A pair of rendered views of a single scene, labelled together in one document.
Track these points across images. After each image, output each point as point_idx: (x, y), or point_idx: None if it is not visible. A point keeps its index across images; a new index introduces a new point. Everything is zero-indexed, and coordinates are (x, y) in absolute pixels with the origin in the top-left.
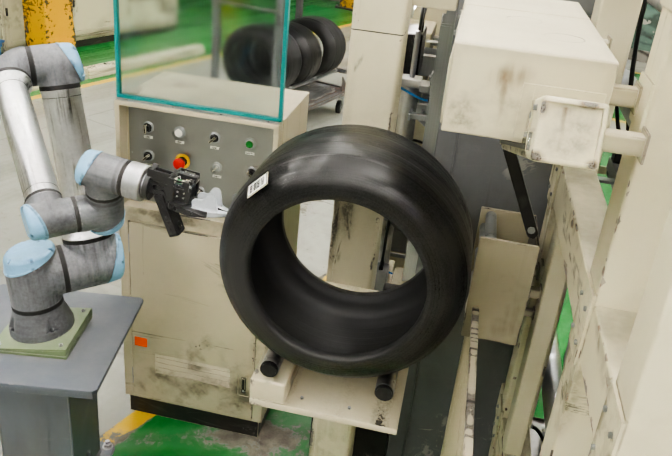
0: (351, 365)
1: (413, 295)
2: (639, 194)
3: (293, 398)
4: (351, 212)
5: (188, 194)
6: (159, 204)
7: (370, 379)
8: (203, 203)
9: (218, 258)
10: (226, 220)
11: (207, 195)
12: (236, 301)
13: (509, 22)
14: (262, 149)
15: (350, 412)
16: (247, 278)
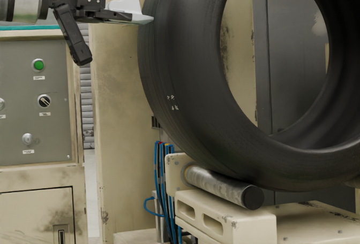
0: (350, 151)
1: (325, 116)
2: None
3: (277, 242)
4: (226, 55)
5: None
6: (64, 18)
7: (322, 218)
8: (124, 4)
9: (19, 221)
10: (174, 0)
11: None
12: (207, 103)
13: None
14: (53, 69)
15: (346, 234)
16: (221, 61)
